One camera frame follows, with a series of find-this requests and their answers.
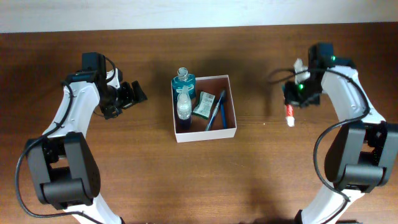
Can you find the clear spray bottle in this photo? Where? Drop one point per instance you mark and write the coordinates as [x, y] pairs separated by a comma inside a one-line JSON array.
[[184, 108]]

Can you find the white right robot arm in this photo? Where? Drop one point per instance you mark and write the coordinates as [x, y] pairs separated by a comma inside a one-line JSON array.
[[352, 157]]

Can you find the red white toothpaste tube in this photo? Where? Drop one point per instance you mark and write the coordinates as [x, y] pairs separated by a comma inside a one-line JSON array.
[[289, 115]]

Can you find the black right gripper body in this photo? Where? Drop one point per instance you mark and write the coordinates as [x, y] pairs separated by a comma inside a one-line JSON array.
[[307, 94]]

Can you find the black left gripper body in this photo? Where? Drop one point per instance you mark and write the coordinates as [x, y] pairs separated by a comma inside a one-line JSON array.
[[122, 98]]

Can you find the blue disposable razor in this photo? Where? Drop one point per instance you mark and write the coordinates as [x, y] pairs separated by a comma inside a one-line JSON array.
[[223, 115]]

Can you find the green white soap packet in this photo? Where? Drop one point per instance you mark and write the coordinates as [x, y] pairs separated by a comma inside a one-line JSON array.
[[204, 105]]

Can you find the white open cardboard box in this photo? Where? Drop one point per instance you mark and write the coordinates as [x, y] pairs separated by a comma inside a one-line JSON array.
[[214, 85]]

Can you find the teal mouthwash bottle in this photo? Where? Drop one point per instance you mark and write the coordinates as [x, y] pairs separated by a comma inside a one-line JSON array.
[[183, 78]]

